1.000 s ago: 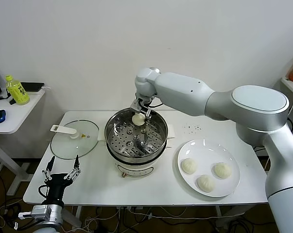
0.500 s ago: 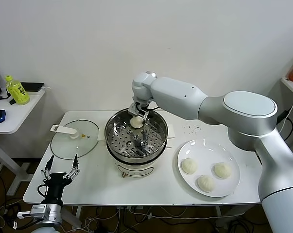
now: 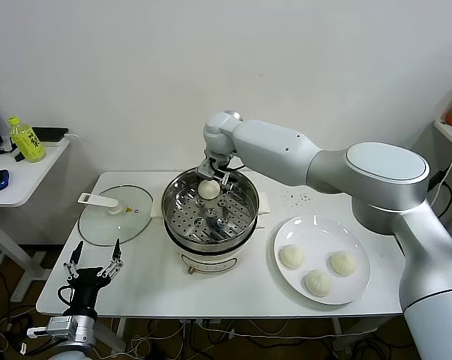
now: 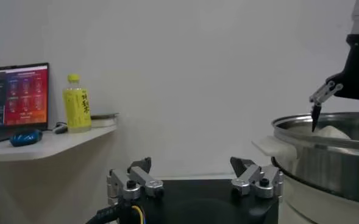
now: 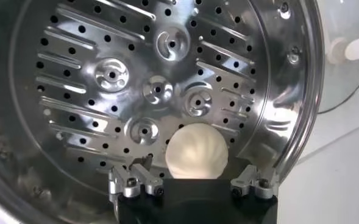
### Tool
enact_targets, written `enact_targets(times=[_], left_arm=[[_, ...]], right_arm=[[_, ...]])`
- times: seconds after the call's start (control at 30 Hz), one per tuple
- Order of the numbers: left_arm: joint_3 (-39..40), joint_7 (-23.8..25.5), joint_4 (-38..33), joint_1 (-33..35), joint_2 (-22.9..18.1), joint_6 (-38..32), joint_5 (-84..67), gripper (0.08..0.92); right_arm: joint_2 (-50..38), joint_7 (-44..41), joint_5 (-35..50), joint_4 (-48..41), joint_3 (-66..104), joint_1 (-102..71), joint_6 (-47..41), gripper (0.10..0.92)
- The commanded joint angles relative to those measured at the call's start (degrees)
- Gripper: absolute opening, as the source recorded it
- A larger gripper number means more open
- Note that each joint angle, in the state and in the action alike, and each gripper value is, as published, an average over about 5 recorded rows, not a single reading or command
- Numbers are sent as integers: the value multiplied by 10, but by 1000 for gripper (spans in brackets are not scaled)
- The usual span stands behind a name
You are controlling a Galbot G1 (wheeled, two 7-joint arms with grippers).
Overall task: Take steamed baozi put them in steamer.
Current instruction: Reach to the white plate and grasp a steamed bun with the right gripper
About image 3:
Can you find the white steamed baozi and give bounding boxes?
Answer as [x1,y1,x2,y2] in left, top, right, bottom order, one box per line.
[279,244,306,270]
[197,178,221,200]
[329,250,358,278]
[304,269,334,299]

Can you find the scattered black crumbs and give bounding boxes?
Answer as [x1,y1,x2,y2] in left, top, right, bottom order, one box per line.
[283,191,312,207]

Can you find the black power adapter cable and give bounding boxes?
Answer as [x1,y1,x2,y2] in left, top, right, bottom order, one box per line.
[429,169,452,211]

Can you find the yellow green tea bottle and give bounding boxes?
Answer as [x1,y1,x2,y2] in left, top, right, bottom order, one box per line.
[8,115,47,164]

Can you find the black smartphone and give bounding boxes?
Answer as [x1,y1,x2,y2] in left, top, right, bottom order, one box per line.
[31,127,70,143]

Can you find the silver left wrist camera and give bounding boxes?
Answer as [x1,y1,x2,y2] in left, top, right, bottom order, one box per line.
[25,316,75,338]

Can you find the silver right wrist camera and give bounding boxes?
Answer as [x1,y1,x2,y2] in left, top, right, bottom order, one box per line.
[197,159,216,178]

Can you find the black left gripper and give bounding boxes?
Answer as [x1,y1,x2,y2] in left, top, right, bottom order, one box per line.
[62,238,124,317]

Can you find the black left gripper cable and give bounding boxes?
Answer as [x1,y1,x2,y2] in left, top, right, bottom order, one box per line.
[58,285,75,307]

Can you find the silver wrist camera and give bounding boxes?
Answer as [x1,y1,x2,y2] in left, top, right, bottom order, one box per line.
[197,159,216,178]
[25,316,75,338]

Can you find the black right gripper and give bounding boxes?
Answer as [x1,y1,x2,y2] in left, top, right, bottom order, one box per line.
[208,157,235,194]

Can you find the perforated steel steamer basket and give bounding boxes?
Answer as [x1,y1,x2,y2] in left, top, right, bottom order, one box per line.
[161,166,259,253]

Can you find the round white plate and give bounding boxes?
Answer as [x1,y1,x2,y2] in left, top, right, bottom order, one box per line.
[273,214,372,305]

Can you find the glass lid with white handle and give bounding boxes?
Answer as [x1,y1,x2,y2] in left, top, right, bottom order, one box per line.
[77,184,154,248]

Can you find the white power strip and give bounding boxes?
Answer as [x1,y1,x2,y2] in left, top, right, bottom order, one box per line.
[179,317,222,326]

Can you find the white electric cooking pot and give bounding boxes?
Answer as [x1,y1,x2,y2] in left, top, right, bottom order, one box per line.
[150,190,271,277]

